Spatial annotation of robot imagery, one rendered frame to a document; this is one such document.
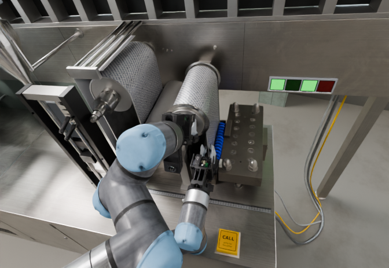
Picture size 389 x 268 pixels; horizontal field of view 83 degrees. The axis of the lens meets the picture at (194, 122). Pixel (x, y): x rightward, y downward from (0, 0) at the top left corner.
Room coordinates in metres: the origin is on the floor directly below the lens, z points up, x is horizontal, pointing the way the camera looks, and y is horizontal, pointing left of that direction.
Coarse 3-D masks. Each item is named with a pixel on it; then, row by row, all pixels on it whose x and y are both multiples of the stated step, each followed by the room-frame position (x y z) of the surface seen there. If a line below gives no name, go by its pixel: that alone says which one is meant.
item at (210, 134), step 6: (216, 96) 0.70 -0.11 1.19; (216, 102) 0.70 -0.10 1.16; (216, 108) 0.69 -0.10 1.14; (216, 114) 0.68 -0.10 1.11; (210, 120) 0.56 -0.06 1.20; (216, 120) 0.68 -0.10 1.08; (210, 126) 0.56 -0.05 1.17; (216, 126) 0.67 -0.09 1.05; (210, 132) 0.55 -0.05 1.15; (216, 132) 0.66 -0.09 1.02; (210, 138) 0.54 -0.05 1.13; (210, 144) 0.53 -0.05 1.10
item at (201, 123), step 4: (184, 108) 0.52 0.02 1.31; (176, 112) 0.52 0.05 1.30; (180, 112) 0.52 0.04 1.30; (184, 112) 0.51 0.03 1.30; (188, 112) 0.51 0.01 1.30; (192, 112) 0.51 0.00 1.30; (196, 112) 0.51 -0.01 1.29; (192, 116) 0.51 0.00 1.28; (196, 116) 0.50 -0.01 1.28; (200, 116) 0.50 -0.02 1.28; (200, 120) 0.50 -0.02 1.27; (200, 124) 0.50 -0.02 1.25; (200, 128) 0.50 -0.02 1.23; (200, 132) 0.50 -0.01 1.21
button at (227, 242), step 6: (222, 234) 0.27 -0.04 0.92; (228, 234) 0.27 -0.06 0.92; (234, 234) 0.26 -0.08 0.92; (222, 240) 0.25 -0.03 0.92; (228, 240) 0.25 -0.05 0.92; (234, 240) 0.25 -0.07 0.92; (222, 246) 0.23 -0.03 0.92; (228, 246) 0.23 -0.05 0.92; (234, 246) 0.23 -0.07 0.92; (228, 252) 0.21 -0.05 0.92; (234, 252) 0.21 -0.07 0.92
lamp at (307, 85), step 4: (304, 80) 0.69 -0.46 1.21; (308, 80) 0.69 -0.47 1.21; (312, 80) 0.69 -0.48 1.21; (304, 84) 0.69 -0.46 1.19; (308, 84) 0.69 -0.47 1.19; (312, 84) 0.68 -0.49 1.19; (316, 84) 0.68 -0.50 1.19; (304, 88) 0.69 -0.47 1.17; (308, 88) 0.69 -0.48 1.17; (312, 88) 0.68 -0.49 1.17
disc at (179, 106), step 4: (176, 104) 0.53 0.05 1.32; (180, 104) 0.53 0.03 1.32; (184, 104) 0.52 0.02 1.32; (188, 104) 0.52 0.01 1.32; (172, 108) 0.54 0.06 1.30; (176, 108) 0.53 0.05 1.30; (180, 108) 0.53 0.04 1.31; (188, 108) 0.52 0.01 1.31; (192, 108) 0.51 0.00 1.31; (196, 108) 0.51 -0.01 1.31; (172, 112) 0.54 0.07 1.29; (200, 112) 0.51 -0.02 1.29; (204, 116) 0.50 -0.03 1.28; (204, 120) 0.50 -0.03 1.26; (208, 120) 0.50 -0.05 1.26; (204, 124) 0.50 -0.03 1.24; (208, 124) 0.50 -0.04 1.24; (204, 128) 0.50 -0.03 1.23; (208, 128) 0.50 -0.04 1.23; (204, 132) 0.50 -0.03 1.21
